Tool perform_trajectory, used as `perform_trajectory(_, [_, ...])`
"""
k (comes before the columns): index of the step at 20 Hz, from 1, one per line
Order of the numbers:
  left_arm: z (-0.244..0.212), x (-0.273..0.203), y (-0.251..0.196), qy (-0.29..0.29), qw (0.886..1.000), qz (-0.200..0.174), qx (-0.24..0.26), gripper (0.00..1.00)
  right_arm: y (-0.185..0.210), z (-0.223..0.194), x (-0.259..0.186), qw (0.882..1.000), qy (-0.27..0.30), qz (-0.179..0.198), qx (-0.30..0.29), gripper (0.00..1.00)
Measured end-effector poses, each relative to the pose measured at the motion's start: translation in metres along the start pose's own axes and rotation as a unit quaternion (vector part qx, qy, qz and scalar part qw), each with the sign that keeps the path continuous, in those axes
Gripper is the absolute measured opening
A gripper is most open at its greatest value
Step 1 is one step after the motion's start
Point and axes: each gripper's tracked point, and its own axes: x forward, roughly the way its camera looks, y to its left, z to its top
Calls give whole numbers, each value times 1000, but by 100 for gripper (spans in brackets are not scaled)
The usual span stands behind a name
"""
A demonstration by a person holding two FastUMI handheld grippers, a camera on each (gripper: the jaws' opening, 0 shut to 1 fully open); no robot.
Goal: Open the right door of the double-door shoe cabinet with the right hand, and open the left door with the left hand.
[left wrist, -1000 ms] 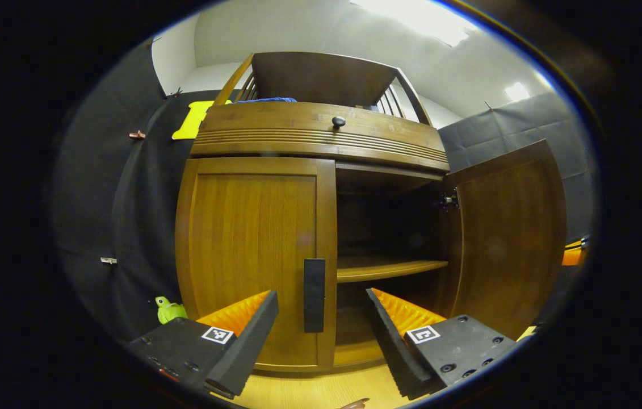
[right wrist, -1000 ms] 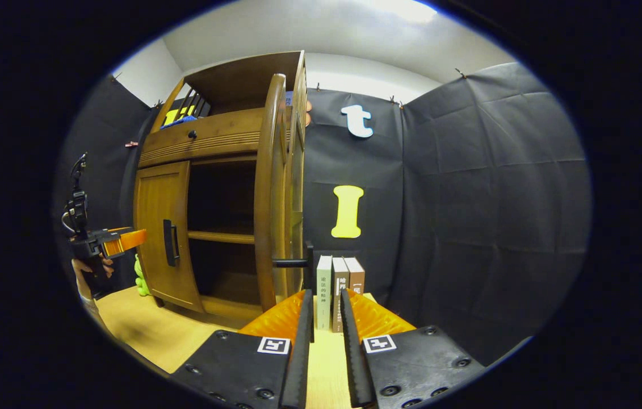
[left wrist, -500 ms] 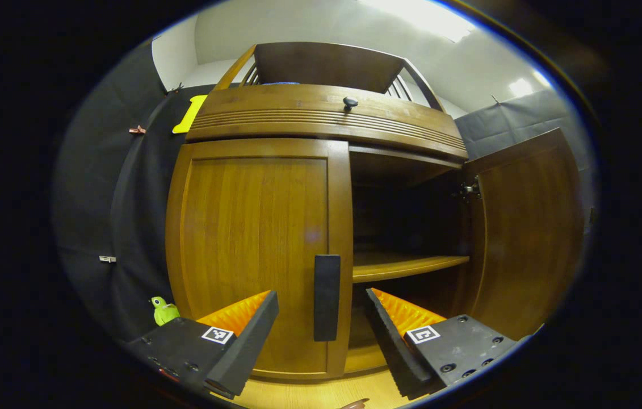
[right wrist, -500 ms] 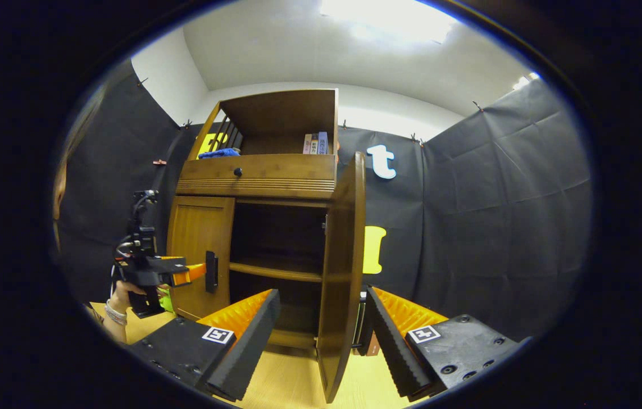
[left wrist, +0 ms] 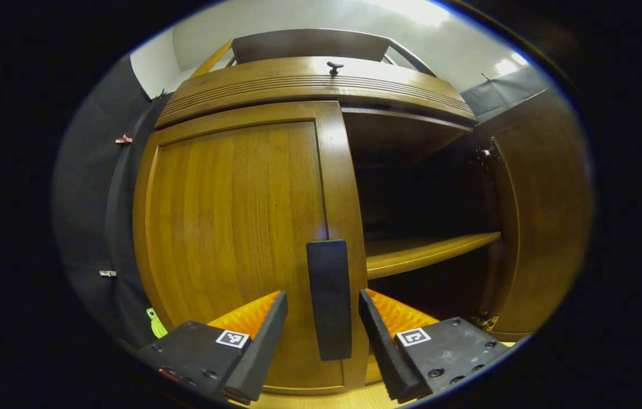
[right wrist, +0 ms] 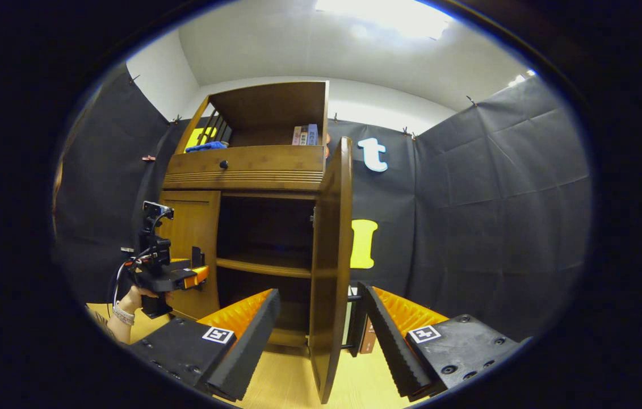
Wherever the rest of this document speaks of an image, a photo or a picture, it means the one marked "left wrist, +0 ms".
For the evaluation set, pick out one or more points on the wooden shoe cabinet door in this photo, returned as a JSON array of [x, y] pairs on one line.
[[230, 216], [548, 216]]

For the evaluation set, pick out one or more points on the silver clip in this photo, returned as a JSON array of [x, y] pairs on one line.
[[108, 273]]

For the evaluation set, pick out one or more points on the wooden cabinet shelf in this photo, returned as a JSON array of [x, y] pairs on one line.
[[423, 253]]

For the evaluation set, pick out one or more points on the black backdrop cloth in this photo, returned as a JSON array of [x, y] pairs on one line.
[[122, 227]]

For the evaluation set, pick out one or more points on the metal door hinge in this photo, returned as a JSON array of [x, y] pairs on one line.
[[485, 322], [490, 153]]

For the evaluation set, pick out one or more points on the green frog toy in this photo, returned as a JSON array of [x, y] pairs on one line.
[[157, 325]]

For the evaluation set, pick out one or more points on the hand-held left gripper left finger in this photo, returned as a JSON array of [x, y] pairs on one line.
[[258, 352]]

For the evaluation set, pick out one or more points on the red clip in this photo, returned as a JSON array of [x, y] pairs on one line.
[[124, 139]]

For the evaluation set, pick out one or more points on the black drawer knob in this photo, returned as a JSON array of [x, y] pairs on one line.
[[335, 67]]

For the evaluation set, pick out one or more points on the dark grey hanging cloth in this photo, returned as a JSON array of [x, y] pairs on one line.
[[502, 94], [82, 187]]

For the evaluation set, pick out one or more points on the ceiling light panel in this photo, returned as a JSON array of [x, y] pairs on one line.
[[511, 62]]

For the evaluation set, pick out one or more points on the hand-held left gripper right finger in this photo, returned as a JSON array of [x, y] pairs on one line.
[[383, 352]]

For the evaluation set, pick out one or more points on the wooden double-door shoe cabinet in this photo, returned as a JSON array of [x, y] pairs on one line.
[[309, 85]]

